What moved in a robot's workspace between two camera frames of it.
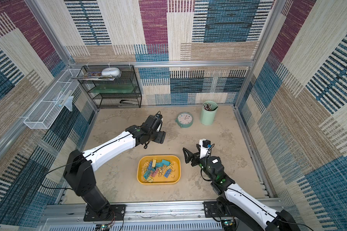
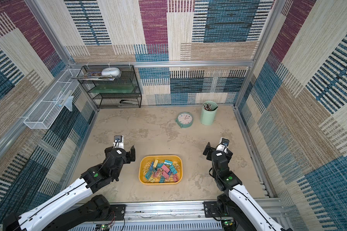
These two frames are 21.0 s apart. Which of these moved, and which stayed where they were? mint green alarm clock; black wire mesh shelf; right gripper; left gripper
Moved: right gripper; left gripper
Stayed: black wire mesh shelf; mint green alarm clock
